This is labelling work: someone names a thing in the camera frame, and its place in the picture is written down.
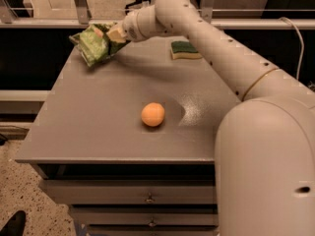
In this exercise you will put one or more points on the orange fruit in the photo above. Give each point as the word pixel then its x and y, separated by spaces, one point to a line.
pixel 153 114

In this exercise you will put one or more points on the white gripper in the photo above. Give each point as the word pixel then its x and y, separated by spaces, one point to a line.
pixel 130 28

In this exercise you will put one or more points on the green jalapeno chip bag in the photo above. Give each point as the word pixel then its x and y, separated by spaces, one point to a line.
pixel 94 44

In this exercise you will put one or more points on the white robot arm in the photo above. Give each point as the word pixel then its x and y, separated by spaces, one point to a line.
pixel 265 146

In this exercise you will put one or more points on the metal railing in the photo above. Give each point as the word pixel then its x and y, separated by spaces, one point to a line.
pixel 78 13

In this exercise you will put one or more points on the black shoe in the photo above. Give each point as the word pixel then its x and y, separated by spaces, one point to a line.
pixel 15 225

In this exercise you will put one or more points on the grey drawer cabinet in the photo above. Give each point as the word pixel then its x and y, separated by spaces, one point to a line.
pixel 118 176

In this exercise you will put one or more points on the green and yellow sponge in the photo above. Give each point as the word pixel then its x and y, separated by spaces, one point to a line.
pixel 183 50

